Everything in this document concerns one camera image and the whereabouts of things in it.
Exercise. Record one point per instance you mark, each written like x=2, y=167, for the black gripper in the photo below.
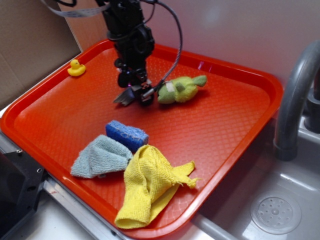
x=133, y=72

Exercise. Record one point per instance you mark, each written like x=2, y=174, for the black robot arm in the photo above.
x=134, y=43

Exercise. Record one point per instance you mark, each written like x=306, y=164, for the blue sponge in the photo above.
x=131, y=137

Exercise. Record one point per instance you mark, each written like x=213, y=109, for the green plush toy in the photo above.
x=180, y=90

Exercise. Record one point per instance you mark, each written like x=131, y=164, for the teal terry cloth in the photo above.
x=101, y=156

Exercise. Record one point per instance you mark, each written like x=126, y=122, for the yellow rubber duck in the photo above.
x=76, y=69

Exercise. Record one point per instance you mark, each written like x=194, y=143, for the yellow knitted cloth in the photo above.
x=150, y=184

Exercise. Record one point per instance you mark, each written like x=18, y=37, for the red plastic tray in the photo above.
x=58, y=118

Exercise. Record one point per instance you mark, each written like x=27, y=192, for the brown cardboard panel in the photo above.
x=34, y=42

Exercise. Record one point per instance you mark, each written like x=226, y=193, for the grey sink faucet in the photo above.
x=302, y=93

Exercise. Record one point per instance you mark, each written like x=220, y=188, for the grey sink basin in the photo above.
x=263, y=198

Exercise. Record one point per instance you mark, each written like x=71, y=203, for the aluminium frame rail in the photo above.
x=85, y=217

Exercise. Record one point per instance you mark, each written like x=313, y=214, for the black metal mount bracket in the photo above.
x=21, y=179

